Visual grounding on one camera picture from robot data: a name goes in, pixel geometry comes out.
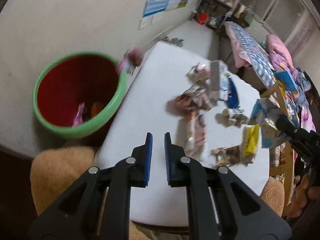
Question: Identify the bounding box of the light blue snack bag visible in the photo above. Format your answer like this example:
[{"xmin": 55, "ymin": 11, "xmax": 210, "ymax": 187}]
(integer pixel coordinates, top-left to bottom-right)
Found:
[{"xmin": 248, "ymin": 98, "xmax": 290, "ymax": 148}]

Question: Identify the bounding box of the yellow snack packet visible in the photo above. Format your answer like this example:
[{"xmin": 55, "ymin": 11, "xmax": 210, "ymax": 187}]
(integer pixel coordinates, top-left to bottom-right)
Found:
[{"xmin": 242, "ymin": 125, "xmax": 260, "ymax": 164}]

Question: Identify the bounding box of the crushed paper coffee cup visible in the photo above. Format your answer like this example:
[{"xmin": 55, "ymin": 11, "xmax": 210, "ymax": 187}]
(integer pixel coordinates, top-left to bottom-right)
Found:
[{"xmin": 222, "ymin": 108, "xmax": 248, "ymax": 126}]

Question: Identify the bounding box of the blue foil snack bag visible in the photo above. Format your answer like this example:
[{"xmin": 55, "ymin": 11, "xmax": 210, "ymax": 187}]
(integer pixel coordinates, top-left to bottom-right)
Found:
[{"xmin": 228, "ymin": 75, "xmax": 240, "ymax": 109}]

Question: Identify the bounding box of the white blue milk carton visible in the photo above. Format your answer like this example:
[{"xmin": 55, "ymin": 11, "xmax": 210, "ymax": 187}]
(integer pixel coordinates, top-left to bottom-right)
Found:
[{"xmin": 209, "ymin": 60, "xmax": 229, "ymax": 101}]

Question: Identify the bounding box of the newspaper ball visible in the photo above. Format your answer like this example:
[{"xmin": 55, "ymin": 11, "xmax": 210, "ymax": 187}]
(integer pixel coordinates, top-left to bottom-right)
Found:
[{"xmin": 174, "ymin": 85, "xmax": 212, "ymax": 112}]

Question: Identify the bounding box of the pink receipt box wrapper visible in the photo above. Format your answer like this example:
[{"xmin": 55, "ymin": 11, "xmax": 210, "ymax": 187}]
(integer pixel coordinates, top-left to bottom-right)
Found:
[{"xmin": 187, "ymin": 62, "xmax": 210, "ymax": 82}]

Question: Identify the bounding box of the purple pink snack bag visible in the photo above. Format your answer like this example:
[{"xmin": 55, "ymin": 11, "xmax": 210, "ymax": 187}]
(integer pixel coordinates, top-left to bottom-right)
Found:
[{"xmin": 116, "ymin": 48, "xmax": 144, "ymax": 75}]

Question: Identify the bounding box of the green rimmed red trash bin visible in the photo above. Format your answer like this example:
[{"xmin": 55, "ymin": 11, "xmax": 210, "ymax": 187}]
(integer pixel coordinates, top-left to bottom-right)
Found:
[{"xmin": 33, "ymin": 51, "xmax": 126, "ymax": 139}]

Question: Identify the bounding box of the person right hand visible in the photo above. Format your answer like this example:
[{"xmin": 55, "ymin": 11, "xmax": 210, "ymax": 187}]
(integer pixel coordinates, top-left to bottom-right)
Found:
[{"xmin": 287, "ymin": 174, "xmax": 319, "ymax": 218}]

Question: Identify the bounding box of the beige fuzzy cushion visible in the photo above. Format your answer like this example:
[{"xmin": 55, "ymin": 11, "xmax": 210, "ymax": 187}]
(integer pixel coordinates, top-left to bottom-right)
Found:
[{"xmin": 30, "ymin": 146, "xmax": 151, "ymax": 240}]

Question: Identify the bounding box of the blue book on bed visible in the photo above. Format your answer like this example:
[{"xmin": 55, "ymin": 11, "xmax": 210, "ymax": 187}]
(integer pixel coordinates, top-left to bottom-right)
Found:
[{"xmin": 274, "ymin": 70, "xmax": 298, "ymax": 92}]

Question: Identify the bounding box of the pink cartoon snack wrapper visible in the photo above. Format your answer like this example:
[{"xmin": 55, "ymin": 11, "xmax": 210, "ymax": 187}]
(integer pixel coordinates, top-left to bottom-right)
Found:
[{"xmin": 184, "ymin": 111, "xmax": 207, "ymax": 156}]

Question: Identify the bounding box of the pink folded quilt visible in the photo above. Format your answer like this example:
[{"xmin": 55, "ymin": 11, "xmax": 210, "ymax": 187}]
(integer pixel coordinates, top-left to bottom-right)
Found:
[{"xmin": 266, "ymin": 34, "xmax": 293, "ymax": 70}]

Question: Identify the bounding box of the bed with plaid blanket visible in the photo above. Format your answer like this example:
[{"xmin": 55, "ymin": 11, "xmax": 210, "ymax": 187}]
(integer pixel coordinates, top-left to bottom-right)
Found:
[{"xmin": 224, "ymin": 21, "xmax": 276, "ymax": 88}]

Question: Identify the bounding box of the dark metal shelf rack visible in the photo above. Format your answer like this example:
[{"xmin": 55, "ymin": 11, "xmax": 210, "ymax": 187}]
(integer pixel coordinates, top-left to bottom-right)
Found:
[{"xmin": 190, "ymin": 0, "xmax": 236, "ymax": 36}]

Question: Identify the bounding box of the red plastic bucket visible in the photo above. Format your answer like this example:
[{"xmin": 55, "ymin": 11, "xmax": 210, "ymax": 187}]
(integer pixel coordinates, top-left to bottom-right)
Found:
[{"xmin": 197, "ymin": 12, "xmax": 207, "ymax": 25}]

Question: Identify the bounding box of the grey right sneaker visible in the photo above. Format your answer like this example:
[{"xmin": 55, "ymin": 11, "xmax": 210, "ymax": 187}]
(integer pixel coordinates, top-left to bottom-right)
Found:
[{"xmin": 171, "ymin": 37, "xmax": 184, "ymax": 47}]

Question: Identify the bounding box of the grey sneaker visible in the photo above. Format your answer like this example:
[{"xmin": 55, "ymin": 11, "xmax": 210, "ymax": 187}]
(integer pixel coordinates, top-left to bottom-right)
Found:
[
  {"xmin": 171, "ymin": 37, "xmax": 184, "ymax": 47},
  {"xmin": 161, "ymin": 36, "xmax": 174, "ymax": 43}
]

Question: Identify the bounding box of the grey left sneaker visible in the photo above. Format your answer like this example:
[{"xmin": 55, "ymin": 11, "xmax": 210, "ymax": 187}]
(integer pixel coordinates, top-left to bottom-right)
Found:
[{"xmin": 161, "ymin": 36, "xmax": 174, "ymax": 43}]

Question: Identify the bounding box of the wooden chair frame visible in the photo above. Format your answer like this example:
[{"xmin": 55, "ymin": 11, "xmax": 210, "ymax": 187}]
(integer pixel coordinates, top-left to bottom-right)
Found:
[{"xmin": 261, "ymin": 81, "xmax": 295, "ymax": 207}]

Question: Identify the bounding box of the window with metal frame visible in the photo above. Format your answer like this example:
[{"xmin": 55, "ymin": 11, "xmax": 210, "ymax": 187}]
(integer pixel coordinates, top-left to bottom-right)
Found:
[{"xmin": 241, "ymin": 0, "xmax": 305, "ymax": 41}]

